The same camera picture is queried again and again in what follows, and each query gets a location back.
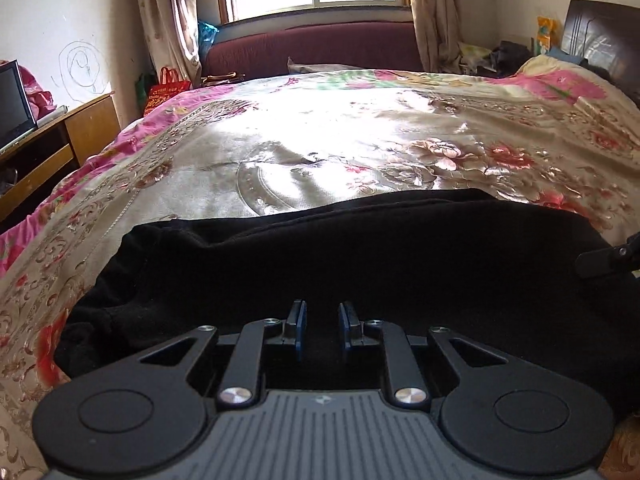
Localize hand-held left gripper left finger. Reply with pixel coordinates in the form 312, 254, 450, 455
137, 300, 308, 407

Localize black pants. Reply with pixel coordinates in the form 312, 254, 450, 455
54, 187, 640, 423

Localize floral satin bedspread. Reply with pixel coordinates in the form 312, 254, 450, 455
0, 55, 640, 480

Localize dark wooden headboard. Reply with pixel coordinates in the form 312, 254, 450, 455
560, 0, 640, 82

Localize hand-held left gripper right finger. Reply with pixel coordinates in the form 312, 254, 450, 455
338, 301, 507, 407

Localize pink bag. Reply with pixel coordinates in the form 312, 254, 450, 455
21, 66, 56, 122

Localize flat screen monitor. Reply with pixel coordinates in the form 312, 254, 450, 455
0, 59, 39, 152

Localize black bag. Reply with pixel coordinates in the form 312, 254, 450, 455
489, 40, 534, 79

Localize white plastic bag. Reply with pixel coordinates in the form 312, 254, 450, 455
457, 42, 494, 74

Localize wooden cabinet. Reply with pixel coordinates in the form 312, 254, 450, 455
0, 91, 122, 234

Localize blue plastic bag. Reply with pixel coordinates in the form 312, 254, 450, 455
197, 20, 222, 59

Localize maroon sofa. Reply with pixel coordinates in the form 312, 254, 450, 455
200, 20, 424, 82

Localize red shopping bag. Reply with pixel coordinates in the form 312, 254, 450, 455
144, 66, 192, 117

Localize grey pillow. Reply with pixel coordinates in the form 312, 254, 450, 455
287, 57, 352, 75

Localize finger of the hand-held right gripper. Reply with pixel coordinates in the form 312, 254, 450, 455
575, 232, 640, 279

